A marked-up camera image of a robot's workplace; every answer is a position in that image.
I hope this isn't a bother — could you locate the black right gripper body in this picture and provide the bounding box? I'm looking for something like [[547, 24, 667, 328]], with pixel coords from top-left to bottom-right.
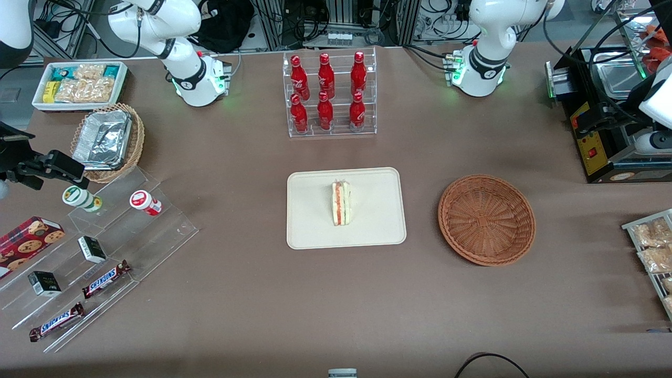
[[0, 123, 35, 174]]

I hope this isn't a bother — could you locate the triangular sandwich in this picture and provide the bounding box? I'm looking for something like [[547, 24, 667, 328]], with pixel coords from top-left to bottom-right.
[[331, 180, 351, 226]]

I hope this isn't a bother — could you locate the light wicker basket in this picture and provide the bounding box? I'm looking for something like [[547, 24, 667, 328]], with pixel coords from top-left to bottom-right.
[[70, 103, 145, 184]]

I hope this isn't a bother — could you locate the tray of packaged snacks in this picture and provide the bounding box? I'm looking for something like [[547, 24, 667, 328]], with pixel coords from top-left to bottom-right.
[[622, 209, 672, 322]]

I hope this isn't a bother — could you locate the brown round wicker basket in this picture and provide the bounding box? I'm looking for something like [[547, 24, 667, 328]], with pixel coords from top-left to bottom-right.
[[438, 174, 536, 267]]

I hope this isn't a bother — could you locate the cream plastic tray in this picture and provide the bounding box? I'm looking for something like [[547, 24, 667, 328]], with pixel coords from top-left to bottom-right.
[[287, 167, 407, 250]]

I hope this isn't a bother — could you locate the black food warmer machine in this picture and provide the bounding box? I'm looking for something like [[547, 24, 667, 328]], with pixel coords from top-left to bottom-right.
[[545, 45, 672, 184]]

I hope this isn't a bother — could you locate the green lid yogurt cup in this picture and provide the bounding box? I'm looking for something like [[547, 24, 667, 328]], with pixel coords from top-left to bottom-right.
[[62, 185, 103, 213]]

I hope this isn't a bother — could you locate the steel warmer pan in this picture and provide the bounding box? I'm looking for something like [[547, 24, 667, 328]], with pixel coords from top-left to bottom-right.
[[597, 59, 645, 99]]

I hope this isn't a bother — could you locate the aluminium foil container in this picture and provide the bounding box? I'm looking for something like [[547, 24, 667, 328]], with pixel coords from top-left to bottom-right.
[[72, 110, 132, 171]]

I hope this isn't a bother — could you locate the white rectangular snack bin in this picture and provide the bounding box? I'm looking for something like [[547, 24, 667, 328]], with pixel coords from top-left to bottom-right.
[[31, 61, 129, 113]]

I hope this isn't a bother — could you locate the red cookie box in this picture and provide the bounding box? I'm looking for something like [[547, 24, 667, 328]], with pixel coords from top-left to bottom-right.
[[0, 216, 66, 279]]

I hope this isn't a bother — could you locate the large clear cracker bag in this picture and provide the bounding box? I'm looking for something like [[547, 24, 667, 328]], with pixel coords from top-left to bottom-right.
[[55, 78, 113, 103]]

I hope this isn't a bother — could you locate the small black box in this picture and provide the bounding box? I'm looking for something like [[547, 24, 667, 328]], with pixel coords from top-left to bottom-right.
[[27, 271, 62, 297], [78, 236, 107, 264]]

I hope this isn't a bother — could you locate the small clear cracker bag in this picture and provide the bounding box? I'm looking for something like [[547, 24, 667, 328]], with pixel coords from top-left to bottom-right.
[[73, 64, 106, 80]]

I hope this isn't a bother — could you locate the clear acrylic stepped display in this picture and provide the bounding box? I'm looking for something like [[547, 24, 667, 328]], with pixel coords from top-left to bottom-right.
[[0, 167, 199, 353]]

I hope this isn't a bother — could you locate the snickers bar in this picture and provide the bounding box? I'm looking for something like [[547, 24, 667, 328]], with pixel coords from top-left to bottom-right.
[[81, 260, 132, 300], [29, 302, 85, 343]]

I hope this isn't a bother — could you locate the clear bag of crackers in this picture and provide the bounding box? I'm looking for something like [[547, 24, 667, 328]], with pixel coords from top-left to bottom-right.
[[638, 247, 672, 274], [633, 219, 672, 247]]

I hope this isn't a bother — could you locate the black bag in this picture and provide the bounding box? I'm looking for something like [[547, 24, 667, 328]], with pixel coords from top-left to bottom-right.
[[192, 0, 255, 53]]

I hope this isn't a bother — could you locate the red cola bottle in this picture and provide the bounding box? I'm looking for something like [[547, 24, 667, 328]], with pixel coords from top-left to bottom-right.
[[350, 51, 368, 97], [290, 93, 309, 133], [290, 55, 310, 100], [317, 91, 334, 131], [318, 52, 335, 99], [349, 92, 366, 129]]

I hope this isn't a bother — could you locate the clear acrylic bottle rack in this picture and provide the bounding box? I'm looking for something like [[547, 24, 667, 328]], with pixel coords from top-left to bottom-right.
[[282, 47, 377, 138]]

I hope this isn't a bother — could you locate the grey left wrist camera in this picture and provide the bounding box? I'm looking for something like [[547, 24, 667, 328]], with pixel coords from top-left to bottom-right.
[[633, 130, 672, 156]]

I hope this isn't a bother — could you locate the black cable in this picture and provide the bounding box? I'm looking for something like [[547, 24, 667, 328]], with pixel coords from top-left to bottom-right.
[[454, 353, 531, 378]]

